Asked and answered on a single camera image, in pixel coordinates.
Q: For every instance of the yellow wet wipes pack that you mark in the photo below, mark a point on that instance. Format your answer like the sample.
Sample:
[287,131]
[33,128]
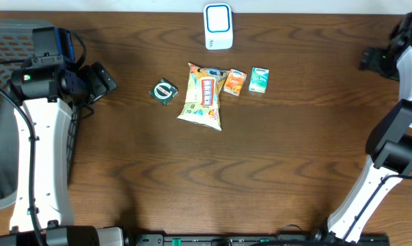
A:
[202,102]

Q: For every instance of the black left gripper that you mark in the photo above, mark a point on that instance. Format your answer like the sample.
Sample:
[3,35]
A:
[90,84]

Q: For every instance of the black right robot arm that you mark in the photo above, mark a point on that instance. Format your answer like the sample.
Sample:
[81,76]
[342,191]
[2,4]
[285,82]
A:
[389,147]

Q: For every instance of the green Kleenex tissue pack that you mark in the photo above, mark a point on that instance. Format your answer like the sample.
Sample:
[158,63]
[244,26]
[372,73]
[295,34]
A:
[259,80]

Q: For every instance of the green white small pack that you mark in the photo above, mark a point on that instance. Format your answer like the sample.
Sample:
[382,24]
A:
[164,91]

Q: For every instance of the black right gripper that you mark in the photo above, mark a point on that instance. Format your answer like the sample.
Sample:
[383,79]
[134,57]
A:
[372,57]

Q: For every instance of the dark grey plastic basket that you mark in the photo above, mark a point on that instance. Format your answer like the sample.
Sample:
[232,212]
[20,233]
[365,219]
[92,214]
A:
[15,45]

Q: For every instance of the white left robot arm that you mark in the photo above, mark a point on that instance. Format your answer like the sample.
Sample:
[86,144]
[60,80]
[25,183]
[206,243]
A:
[46,92]

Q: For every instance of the orange Kleenex tissue pack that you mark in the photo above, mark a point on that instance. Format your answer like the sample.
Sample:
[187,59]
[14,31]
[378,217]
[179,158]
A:
[234,82]

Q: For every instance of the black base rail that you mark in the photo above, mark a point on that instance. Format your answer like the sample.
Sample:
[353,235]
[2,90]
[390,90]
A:
[251,240]

